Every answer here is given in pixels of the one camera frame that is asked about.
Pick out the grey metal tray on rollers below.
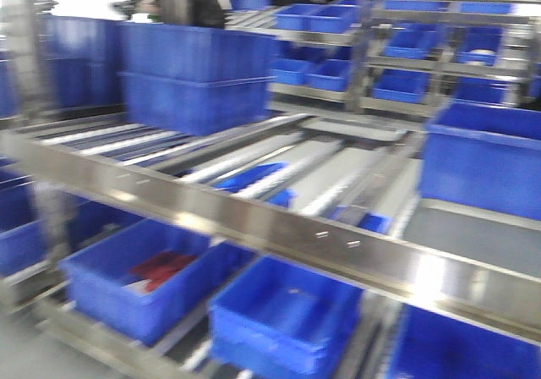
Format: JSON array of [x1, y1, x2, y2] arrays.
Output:
[[300, 118, 407, 142]]

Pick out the steel shelf rack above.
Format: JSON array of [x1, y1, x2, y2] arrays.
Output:
[[0, 0, 541, 379]]

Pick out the stacked blue bins on rollers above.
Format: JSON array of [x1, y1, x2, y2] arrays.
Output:
[[120, 22, 278, 135]]

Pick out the lower middle blue bin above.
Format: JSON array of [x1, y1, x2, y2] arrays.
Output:
[[209, 256, 363, 378]]

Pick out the red item in bin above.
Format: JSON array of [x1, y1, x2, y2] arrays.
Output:
[[129, 251, 197, 293]]

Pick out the blue bin with red item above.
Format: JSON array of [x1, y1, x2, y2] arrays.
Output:
[[60, 220, 254, 345]]

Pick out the blue bin right rear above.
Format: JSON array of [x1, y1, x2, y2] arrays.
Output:
[[418, 103, 540, 220]]

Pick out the lower right blue bin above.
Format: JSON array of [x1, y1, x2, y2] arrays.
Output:
[[384, 306, 540, 378]]

